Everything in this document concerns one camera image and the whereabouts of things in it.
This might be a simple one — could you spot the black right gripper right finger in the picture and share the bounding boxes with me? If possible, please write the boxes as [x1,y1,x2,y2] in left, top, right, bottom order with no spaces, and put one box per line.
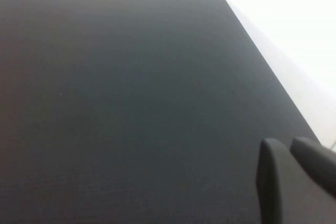
[290,136,336,199]

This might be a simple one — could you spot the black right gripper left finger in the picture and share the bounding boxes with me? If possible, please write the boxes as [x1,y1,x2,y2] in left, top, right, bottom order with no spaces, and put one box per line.
[256,137,336,224]

